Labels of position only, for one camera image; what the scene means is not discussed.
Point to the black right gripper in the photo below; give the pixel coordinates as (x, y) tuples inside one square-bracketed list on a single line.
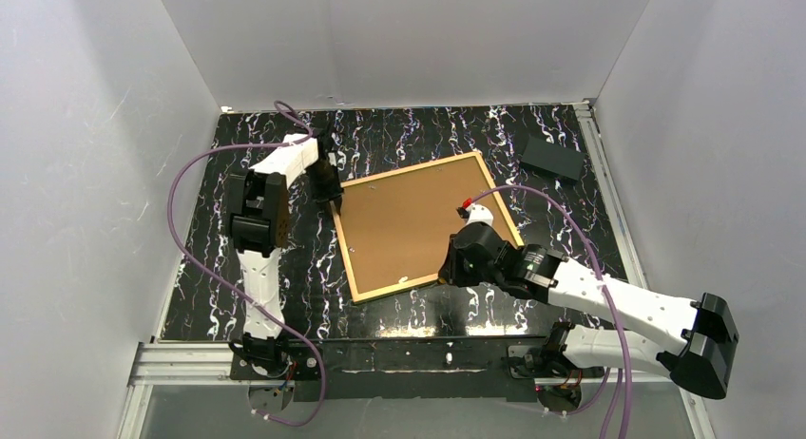
[(458, 259)]

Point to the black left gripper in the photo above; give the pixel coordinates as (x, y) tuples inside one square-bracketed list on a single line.
[(326, 184)]

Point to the green wooden photo frame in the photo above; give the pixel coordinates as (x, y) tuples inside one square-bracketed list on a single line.
[(394, 228)]

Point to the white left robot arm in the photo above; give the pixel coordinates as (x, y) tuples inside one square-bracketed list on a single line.
[(258, 218)]

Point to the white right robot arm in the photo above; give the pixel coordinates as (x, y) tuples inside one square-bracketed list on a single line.
[(692, 342)]

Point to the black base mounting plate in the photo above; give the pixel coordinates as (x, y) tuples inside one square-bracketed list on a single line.
[(511, 368)]

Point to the black rectangular box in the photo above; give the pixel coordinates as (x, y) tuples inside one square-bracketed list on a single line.
[(552, 160)]

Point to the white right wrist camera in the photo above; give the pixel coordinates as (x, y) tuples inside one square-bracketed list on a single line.
[(472, 212)]

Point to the aluminium rail frame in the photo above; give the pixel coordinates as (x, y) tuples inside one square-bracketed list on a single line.
[(314, 291)]

